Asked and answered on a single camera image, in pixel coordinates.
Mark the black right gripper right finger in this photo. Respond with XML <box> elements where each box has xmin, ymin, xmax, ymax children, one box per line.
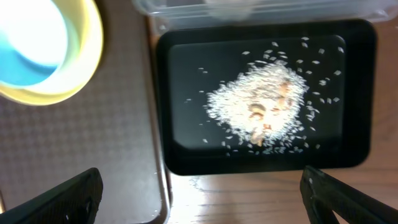
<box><xmin>300</xmin><ymin>166</ymin><xmax>397</xmax><ymax>224</ymax></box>

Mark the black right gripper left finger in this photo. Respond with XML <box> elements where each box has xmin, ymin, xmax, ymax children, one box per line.
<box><xmin>1</xmin><ymin>167</ymin><xmax>103</xmax><ymax>224</ymax></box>

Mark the rice food waste pile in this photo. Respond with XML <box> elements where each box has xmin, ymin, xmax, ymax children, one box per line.
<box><xmin>185</xmin><ymin>36</ymin><xmax>345</xmax><ymax>156</ymax></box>

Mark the light blue bowl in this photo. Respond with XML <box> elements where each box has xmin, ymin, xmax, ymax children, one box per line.
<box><xmin>1</xmin><ymin>0</ymin><xmax>68</xmax><ymax>88</ymax></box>

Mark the black waste tray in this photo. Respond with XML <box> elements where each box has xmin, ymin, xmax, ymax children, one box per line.
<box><xmin>154</xmin><ymin>20</ymin><xmax>377</xmax><ymax>175</ymax></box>

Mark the brown serving tray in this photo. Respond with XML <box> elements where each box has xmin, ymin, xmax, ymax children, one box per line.
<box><xmin>1</xmin><ymin>0</ymin><xmax>170</xmax><ymax>223</ymax></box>

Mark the yellow plate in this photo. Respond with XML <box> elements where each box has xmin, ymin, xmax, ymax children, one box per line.
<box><xmin>1</xmin><ymin>0</ymin><xmax>104</xmax><ymax>106</ymax></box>

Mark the clear plastic bin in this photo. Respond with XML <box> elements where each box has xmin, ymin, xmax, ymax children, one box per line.
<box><xmin>132</xmin><ymin>0</ymin><xmax>397</xmax><ymax>30</ymax></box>

